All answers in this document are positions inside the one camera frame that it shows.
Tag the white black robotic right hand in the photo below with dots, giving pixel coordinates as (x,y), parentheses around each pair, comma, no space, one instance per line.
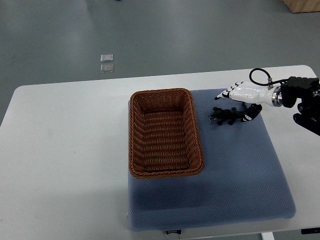
(250,93)

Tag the dark toy crocodile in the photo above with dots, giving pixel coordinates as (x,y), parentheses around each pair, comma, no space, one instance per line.
(229,115)

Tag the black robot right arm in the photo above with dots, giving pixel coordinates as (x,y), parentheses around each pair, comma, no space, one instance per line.
(308,91)

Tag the brown wicker basket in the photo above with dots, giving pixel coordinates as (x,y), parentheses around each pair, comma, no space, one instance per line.
(163,135)

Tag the blue mesh cushion mat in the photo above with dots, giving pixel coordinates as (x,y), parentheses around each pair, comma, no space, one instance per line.
(242,179)

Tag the wooden box corner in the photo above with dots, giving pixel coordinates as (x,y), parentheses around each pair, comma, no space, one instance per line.
(302,6)

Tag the upper metal floor plate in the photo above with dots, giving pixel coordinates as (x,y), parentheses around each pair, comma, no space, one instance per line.
(106,58)

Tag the black mat label tag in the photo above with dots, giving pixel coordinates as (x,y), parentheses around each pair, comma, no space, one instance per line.
(175,231)

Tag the black table control panel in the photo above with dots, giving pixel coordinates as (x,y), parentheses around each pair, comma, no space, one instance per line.
(307,231)

